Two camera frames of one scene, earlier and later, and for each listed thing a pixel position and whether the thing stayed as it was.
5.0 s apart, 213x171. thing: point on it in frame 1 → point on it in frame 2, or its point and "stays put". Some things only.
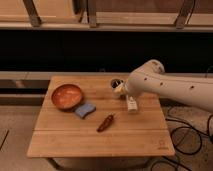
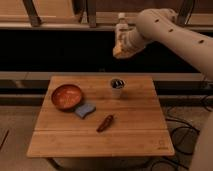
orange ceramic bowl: [66, 97] stays put
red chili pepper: [105, 123] stays put
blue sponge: [82, 111] stays put
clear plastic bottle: [132, 104] → [121, 29]
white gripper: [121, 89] → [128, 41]
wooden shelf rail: [107, 15] stays put
